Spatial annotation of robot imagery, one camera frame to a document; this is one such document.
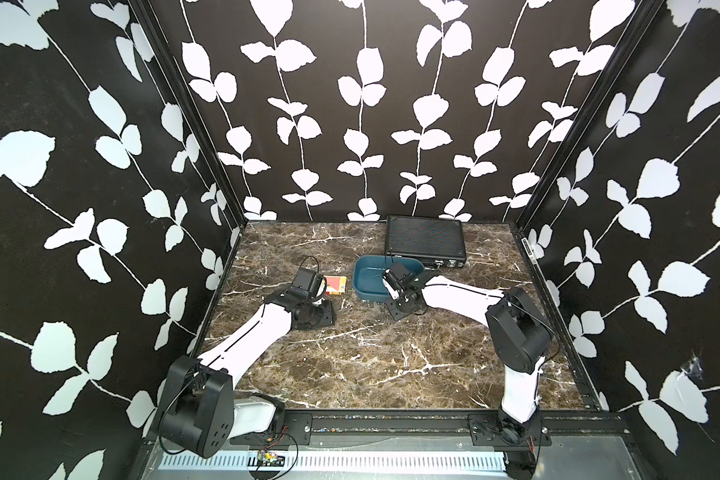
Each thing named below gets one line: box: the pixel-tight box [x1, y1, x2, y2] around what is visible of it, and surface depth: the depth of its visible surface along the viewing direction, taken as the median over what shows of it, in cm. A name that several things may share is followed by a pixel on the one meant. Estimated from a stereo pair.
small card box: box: [324, 275, 347, 295], surface depth 103 cm
